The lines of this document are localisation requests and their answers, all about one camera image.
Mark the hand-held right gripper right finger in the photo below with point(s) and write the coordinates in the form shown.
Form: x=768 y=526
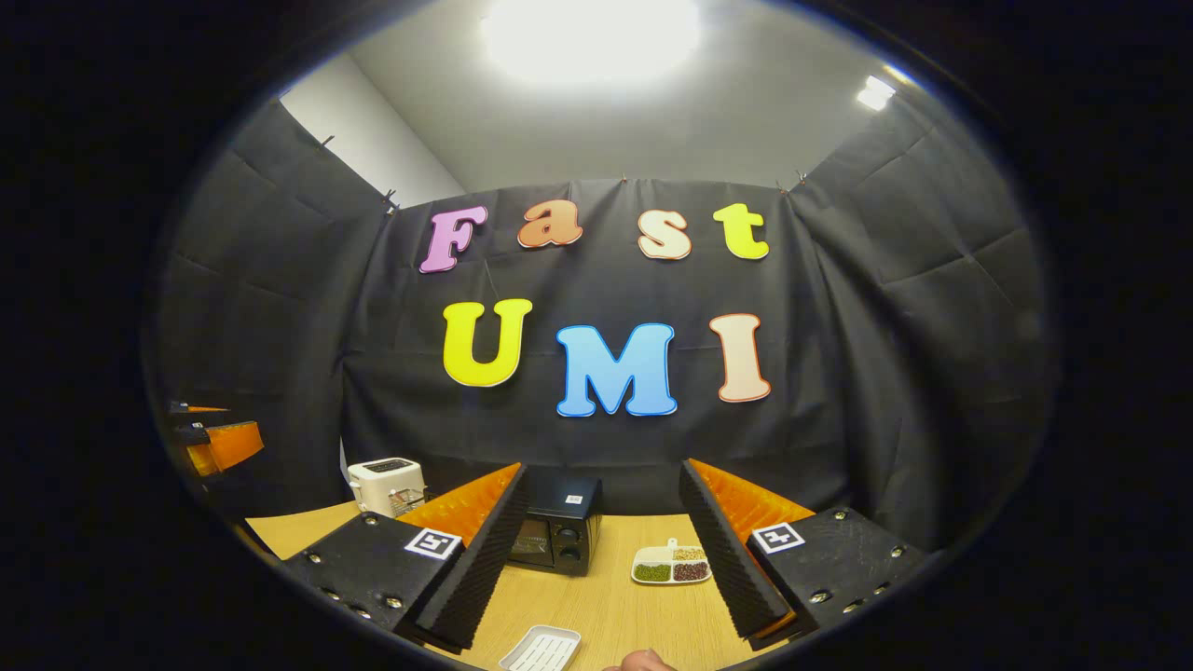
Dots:
x=732 y=559

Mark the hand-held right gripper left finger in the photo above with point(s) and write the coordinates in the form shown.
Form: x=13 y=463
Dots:
x=475 y=568

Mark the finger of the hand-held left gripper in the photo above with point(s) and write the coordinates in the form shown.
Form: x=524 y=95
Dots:
x=235 y=445
x=191 y=417

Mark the black electric oven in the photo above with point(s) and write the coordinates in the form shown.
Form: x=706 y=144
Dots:
x=559 y=522

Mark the white divided bean dish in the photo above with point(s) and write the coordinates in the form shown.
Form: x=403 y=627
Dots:
x=671 y=567

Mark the white rectangular plate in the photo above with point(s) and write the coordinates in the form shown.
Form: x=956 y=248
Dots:
x=541 y=650

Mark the white toaster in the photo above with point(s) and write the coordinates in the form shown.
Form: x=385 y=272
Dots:
x=377 y=483

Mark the small ceiling light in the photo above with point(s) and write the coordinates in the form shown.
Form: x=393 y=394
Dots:
x=876 y=93

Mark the large ceiling light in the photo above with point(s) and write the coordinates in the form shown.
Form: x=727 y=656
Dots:
x=592 y=37

